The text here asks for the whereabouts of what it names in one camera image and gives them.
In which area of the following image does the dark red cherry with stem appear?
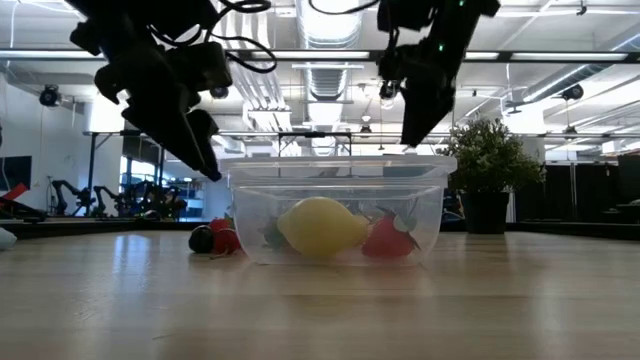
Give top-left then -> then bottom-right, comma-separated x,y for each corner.
187,224 -> 217,255

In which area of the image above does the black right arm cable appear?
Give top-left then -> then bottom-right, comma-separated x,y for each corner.
307,0 -> 381,16

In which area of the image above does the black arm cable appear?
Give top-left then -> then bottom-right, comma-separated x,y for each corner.
147,0 -> 279,75
307,0 -> 381,16

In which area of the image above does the bright red cherry with stem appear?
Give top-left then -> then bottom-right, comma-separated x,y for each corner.
209,228 -> 243,260

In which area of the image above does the tall black frame stand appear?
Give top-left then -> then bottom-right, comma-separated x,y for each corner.
82,128 -> 169,211

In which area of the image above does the red flat object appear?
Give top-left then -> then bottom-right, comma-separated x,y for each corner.
0,183 -> 26,202

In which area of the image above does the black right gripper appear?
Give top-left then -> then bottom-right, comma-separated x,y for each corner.
377,19 -> 481,148

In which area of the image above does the black overhead frame bar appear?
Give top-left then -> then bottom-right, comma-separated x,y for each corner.
0,48 -> 640,63

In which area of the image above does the low black frame stand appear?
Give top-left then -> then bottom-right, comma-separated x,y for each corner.
277,130 -> 354,157

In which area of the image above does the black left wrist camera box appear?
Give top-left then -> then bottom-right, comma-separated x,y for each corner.
166,41 -> 234,97

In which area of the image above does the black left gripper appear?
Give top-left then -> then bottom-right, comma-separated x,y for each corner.
72,22 -> 224,183

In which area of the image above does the silver ventilation duct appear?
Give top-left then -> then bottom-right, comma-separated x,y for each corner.
294,0 -> 366,101

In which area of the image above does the black hanging overhead camera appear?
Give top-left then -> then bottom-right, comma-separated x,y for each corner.
378,79 -> 401,101

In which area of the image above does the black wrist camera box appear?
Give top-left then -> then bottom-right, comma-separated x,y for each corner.
376,0 -> 436,32
166,41 -> 234,97

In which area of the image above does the black plant pot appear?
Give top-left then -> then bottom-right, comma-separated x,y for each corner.
459,191 -> 511,236

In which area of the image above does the pale teal object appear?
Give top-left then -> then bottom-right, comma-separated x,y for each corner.
0,226 -> 18,252

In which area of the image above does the yellow lemon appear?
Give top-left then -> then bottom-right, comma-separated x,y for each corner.
276,196 -> 371,259

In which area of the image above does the clear plastic tupperware container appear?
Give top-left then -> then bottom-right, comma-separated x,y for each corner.
217,154 -> 459,267

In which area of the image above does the green artificial plant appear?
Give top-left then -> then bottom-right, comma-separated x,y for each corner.
435,117 -> 547,195

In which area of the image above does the dark wall monitor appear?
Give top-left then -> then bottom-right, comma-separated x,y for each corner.
0,155 -> 33,192

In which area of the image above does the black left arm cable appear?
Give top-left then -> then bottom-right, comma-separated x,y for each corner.
147,0 -> 279,75

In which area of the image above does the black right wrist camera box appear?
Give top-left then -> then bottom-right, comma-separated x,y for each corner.
376,0 -> 436,32

